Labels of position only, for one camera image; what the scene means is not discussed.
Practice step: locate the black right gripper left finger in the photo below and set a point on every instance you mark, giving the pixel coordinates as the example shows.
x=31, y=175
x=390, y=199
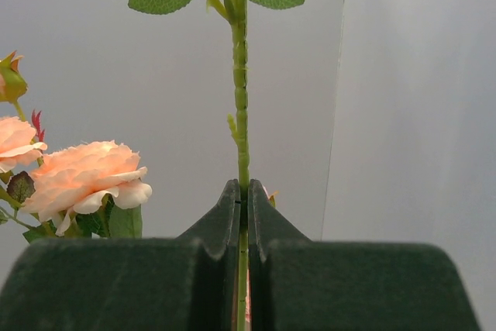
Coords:
x=185, y=283

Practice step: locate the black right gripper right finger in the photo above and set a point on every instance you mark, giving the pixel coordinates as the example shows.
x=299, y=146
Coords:
x=299, y=284

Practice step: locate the peach rose stem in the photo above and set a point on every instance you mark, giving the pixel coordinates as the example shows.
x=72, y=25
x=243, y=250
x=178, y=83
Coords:
x=90, y=190

